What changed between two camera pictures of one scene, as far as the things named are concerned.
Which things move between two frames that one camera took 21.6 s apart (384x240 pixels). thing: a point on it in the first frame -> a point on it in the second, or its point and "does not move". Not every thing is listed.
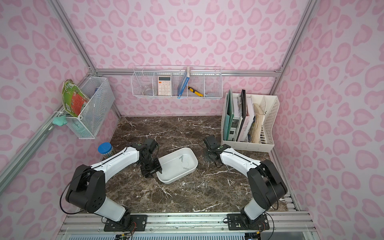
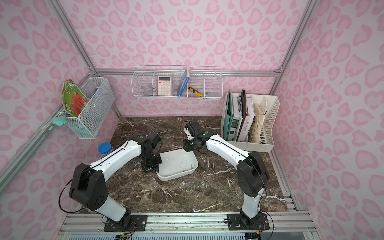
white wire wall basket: (177, 82) does not move
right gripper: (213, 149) -> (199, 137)
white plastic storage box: (176, 164) does not move
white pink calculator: (164, 85) does not move
